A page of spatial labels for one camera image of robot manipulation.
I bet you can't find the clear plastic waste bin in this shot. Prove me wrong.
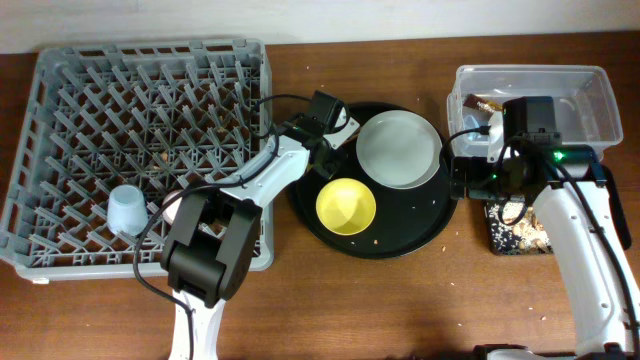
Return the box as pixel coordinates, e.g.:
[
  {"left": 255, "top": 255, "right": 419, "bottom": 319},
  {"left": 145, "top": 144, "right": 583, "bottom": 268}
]
[{"left": 447, "top": 65, "right": 624, "bottom": 157}]

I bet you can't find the pink plastic cup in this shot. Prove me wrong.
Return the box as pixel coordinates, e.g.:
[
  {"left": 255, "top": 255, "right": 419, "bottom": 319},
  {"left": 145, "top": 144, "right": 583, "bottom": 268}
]
[{"left": 162, "top": 190, "right": 181, "bottom": 225}]

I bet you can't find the round black serving tray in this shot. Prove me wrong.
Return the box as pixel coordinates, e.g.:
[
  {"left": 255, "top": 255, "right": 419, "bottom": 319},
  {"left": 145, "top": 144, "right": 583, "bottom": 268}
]
[{"left": 289, "top": 103, "right": 457, "bottom": 259}]

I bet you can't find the black rectangular waste tray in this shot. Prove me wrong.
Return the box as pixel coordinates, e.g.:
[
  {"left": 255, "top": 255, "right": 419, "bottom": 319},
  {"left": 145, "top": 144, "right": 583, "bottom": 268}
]
[{"left": 483, "top": 164, "right": 632, "bottom": 257}]

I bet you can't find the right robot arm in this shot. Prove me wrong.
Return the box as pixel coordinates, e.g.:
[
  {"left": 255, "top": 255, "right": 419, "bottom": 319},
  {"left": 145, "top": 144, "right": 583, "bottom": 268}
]
[{"left": 444, "top": 95, "right": 639, "bottom": 359}]

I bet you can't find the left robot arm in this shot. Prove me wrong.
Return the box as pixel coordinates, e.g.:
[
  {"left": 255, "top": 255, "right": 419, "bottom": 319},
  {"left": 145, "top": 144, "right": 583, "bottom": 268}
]
[{"left": 160, "top": 91, "right": 359, "bottom": 359}]

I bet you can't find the light blue plastic cup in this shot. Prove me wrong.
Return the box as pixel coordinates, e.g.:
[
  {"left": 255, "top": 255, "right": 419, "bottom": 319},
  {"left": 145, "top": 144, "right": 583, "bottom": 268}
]
[{"left": 107, "top": 185, "right": 148, "bottom": 237}]

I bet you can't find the food scraps pile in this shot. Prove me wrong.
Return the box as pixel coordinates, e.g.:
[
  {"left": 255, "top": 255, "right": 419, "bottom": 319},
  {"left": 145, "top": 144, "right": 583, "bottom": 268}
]
[{"left": 486, "top": 202, "right": 552, "bottom": 255}]

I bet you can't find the grey round plate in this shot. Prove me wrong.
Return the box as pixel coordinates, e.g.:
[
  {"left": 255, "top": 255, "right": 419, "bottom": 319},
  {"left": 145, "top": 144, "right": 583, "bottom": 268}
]
[{"left": 356, "top": 110, "right": 442, "bottom": 190}]

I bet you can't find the grey plastic dishwasher rack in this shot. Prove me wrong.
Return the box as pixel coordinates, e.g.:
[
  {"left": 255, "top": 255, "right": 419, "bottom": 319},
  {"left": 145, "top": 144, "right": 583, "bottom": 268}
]
[{"left": 1, "top": 39, "right": 271, "bottom": 284}]

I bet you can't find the yellow bowl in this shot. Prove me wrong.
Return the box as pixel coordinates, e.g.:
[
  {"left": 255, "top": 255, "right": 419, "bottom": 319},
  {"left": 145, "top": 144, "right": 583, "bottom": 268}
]
[{"left": 315, "top": 178, "right": 377, "bottom": 236}]

